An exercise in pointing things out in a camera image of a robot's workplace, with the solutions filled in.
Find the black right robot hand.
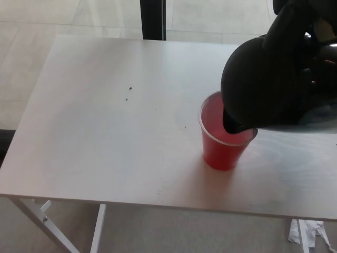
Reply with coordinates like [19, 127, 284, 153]
[262, 0, 337, 70]

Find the black electric kettle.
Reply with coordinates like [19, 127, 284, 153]
[220, 15, 337, 135]

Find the red plastic cup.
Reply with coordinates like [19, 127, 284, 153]
[197, 91, 259, 171]

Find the crumpled white paper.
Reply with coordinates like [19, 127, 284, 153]
[304, 220, 334, 253]

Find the white metal table leg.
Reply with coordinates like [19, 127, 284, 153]
[297, 218, 311, 253]

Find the black vertical post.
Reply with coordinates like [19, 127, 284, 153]
[140, 0, 167, 41]

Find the white metal table leg frame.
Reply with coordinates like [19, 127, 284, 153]
[9, 197, 107, 253]

